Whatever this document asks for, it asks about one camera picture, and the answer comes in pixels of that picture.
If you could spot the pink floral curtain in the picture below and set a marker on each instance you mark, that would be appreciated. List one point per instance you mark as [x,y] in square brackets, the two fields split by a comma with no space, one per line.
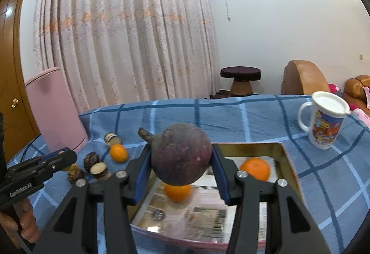
[121,34]

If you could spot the white cup lid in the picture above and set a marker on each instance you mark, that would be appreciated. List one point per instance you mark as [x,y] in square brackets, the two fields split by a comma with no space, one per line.
[329,102]

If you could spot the round dark stool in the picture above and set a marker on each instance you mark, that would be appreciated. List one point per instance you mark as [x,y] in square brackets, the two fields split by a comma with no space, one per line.
[240,73]

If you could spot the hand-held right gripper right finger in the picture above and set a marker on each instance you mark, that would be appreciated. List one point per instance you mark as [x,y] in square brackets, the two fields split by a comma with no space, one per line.
[222,181]

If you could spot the dark purple mangosteen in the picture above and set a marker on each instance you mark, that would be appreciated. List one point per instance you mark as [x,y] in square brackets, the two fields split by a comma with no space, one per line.
[180,155]

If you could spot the gold-lined cardboard box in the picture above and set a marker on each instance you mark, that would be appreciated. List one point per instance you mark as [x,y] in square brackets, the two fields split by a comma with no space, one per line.
[254,148]

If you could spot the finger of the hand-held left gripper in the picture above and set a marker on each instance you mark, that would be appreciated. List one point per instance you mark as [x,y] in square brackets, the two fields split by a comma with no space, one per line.
[65,160]

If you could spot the pink cloth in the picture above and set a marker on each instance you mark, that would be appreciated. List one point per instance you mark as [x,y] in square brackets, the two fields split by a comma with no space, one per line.
[334,88]
[361,116]
[367,97]

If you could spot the pink padded headboard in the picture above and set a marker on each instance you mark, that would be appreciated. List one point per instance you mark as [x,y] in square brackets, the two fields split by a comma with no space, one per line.
[55,106]

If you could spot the brown leather armchair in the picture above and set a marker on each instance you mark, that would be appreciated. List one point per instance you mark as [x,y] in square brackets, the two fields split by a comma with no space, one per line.
[303,77]

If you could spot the dark mangosteen piece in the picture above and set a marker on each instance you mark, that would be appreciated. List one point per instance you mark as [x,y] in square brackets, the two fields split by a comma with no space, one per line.
[91,160]

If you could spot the orange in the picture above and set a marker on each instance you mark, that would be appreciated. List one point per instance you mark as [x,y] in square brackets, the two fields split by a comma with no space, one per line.
[118,153]
[255,169]
[177,193]

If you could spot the blue plaid bedsheet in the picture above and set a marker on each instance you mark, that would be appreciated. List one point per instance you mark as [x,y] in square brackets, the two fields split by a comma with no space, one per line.
[260,115]

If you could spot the brown leather sofa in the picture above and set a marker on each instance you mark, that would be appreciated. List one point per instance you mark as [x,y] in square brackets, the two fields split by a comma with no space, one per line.
[354,89]

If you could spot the person's left hand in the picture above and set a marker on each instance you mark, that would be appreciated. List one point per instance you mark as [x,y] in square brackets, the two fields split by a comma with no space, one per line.
[27,222]

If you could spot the brass door knob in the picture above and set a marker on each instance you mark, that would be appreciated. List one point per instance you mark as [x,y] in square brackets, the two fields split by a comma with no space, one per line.
[14,103]

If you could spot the white printed mug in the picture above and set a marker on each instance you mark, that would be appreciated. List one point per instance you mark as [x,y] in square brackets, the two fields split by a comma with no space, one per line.
[323,132]

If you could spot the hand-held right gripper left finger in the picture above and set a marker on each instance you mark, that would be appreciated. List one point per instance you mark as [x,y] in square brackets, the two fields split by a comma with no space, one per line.
[142,177]

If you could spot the printed paper sheet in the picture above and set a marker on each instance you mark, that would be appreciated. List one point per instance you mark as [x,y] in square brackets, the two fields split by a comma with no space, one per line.
[202,215]

